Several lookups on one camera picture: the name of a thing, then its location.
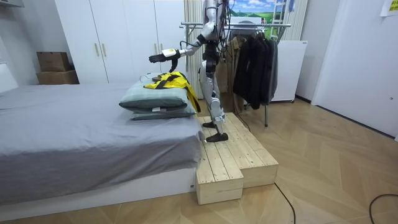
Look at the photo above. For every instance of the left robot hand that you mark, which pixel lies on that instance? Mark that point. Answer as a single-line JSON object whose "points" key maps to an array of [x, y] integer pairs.
{"points": [[168, 54]]}

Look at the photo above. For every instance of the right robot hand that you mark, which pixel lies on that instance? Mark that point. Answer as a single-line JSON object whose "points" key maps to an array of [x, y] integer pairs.
{"points": [[173, 64]]}

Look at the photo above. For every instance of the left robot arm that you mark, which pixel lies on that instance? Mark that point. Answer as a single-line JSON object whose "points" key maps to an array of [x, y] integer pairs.
{"points": [[207, 29]]}

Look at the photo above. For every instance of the yellow and black garment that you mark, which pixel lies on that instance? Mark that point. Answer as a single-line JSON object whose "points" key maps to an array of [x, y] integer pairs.
{"points": [[174, 81]]}

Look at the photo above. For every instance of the white ribbed curtain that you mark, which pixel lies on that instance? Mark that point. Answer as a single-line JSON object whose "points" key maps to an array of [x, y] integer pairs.
{"points": [[297, 21], [193, 68]]}

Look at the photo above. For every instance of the thick grey-green pillow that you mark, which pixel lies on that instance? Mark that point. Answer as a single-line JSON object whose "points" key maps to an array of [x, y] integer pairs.
{"points": [[149, 96]]}

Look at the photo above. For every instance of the white wardrobe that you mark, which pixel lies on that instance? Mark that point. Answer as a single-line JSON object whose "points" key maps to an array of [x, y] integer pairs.
{"points": [[124, 40]]}

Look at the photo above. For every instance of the flat grey-green pillow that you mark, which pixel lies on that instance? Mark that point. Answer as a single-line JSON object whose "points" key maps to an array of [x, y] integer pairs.
{"points": [[168, 114]]}

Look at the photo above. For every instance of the robot body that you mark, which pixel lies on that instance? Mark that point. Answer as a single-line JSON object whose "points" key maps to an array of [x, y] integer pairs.
{"points": [[212, 29]]}

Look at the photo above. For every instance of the robot legs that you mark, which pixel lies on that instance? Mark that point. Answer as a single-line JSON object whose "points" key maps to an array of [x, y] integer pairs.
{"points": [[214, 102]]}

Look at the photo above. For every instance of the beige hanging coat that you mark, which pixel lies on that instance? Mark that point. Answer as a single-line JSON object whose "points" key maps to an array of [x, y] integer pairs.
{"points": [[231, 93]]}

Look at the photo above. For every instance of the black hanging jacket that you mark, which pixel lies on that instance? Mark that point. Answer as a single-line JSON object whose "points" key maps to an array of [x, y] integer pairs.
{"points": [[253, 71]]}

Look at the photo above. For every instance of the grey hanging jacket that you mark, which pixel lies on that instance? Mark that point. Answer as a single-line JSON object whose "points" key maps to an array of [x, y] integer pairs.
{"points": [[273, 68]]}

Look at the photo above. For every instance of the metal clothes rack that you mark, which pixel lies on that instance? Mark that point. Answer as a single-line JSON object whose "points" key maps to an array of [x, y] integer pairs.
{"points": [[266, 115]]}

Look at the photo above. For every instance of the wooden step platform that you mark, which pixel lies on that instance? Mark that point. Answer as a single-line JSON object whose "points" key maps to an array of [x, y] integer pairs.
{"points": [[231, 161]]}

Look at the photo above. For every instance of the grey bed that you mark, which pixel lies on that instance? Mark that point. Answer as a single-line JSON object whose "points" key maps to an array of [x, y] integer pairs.
{"points": [[77, 124]]}

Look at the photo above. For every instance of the white ladder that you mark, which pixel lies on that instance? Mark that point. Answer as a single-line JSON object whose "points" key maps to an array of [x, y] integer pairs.
{"points": [[277, 15]]}

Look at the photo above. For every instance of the small cardboard box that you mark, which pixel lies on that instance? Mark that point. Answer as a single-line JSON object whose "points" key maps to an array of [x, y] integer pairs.
{"points": [[53, 61]]}

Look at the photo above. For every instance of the white low cabinet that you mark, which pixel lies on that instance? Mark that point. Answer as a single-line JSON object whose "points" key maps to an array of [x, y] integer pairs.
{"points": [[290, 68]]}

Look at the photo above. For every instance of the white door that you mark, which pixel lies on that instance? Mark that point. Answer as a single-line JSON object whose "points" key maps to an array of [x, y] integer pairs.
{"points": [[357, 62]]}

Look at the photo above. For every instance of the yellow paper sign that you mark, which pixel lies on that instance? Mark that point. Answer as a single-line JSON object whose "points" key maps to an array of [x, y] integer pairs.
{"points": [[390, 7]]}

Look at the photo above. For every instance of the landscape wall poster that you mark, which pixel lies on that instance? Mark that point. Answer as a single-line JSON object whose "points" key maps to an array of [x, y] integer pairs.
{"points": [[258, 11]]}

